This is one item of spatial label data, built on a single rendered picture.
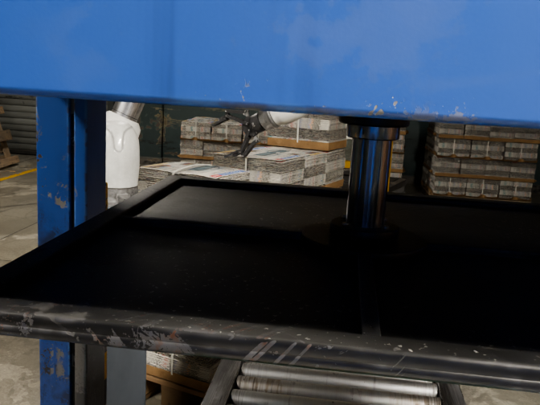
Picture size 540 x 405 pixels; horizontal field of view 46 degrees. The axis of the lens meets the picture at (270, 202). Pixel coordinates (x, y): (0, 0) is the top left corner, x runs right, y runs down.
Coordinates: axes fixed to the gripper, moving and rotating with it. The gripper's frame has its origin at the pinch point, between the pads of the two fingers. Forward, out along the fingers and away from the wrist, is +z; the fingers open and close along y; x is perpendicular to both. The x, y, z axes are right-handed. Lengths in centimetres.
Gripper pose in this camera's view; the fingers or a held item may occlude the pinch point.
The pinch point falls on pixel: (222, 140)
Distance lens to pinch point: 260.4
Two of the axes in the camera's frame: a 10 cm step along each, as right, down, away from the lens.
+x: 4.5, -1.5, 8.8
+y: 3.5, 9.4, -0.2
